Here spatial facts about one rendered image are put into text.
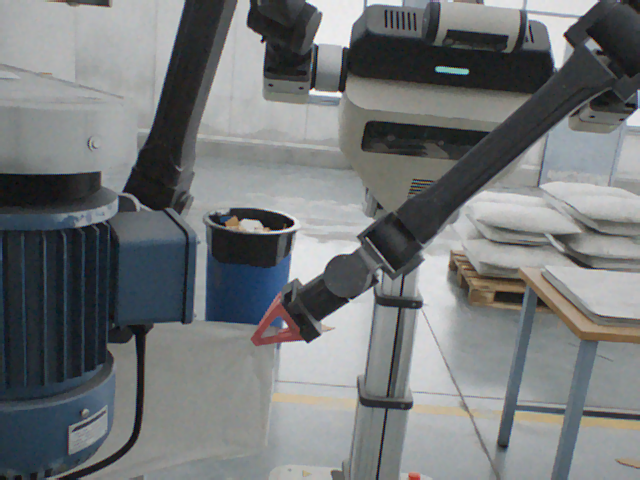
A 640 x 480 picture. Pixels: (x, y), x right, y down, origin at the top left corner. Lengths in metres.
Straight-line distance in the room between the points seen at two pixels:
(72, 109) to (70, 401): 0.25
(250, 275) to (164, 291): 2.54
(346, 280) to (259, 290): 2.34
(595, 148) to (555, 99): 8.87
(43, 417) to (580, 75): 0.67
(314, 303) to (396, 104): 0.46
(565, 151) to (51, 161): 9.19
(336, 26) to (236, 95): 1.55
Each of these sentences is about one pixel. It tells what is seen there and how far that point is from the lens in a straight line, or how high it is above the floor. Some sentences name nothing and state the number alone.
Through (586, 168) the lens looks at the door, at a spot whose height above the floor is 0.31.
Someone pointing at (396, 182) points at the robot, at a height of 1.23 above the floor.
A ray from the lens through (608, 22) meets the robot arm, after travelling 0.87.
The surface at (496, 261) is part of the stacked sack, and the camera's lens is 4.32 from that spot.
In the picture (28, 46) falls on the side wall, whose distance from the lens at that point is 9.55.
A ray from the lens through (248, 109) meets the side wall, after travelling 8.96.
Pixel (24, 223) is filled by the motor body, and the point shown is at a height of 1.32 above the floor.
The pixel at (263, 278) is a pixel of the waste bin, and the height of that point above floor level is 0.42.
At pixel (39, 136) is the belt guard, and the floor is 1.39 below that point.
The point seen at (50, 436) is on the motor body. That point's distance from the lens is 0.64.
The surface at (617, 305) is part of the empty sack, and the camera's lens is 2.37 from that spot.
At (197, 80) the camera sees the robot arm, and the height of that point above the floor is 1.43.
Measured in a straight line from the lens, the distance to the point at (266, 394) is 1.03.
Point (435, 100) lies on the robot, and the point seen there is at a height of 1.41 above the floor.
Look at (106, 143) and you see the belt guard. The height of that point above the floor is 1.39.
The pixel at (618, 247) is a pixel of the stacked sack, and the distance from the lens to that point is 4.60.
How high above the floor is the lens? 1.47
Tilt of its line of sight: 15 degrees down
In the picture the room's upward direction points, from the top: 6 degrees clockwise
